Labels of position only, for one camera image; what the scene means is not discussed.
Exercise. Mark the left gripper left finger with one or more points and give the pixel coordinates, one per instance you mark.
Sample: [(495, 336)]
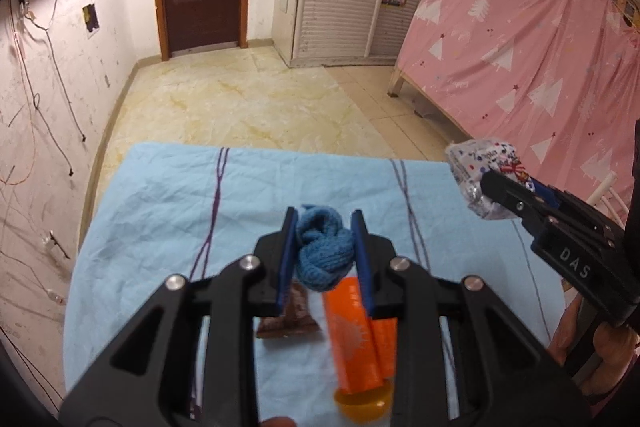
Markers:
[(186, 357)]

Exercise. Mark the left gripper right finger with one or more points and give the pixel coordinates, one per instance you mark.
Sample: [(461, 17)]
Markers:
[(463, 358)]

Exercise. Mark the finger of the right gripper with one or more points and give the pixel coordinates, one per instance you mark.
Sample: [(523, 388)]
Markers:
[(515, 197), (545, 192)]

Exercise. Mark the orange cardboard box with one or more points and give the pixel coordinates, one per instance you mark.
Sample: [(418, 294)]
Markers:
[(363, 349)]

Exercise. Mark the blue knit sock ball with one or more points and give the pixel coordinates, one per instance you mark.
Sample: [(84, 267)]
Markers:
[(326, 248)]

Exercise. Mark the person's right hand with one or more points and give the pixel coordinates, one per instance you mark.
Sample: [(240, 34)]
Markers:
[(613, 345)]

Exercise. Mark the person's left hand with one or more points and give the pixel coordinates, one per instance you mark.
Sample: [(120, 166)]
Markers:
[(280, 421)]

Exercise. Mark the white metal chair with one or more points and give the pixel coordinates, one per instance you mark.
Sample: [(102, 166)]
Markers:
[(609, 202)]

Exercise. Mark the orange plastic cap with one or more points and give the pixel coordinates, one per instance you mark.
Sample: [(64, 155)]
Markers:
[(367, 406)]

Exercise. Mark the pink tree-print curtain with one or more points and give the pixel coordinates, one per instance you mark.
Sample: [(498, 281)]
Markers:
[(557, 79)]

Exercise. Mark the light blue bed sheet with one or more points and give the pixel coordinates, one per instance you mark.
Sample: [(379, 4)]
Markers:
[(169, 210)]

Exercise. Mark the wall socket box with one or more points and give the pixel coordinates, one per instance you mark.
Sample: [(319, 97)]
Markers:
[(90, 18)]

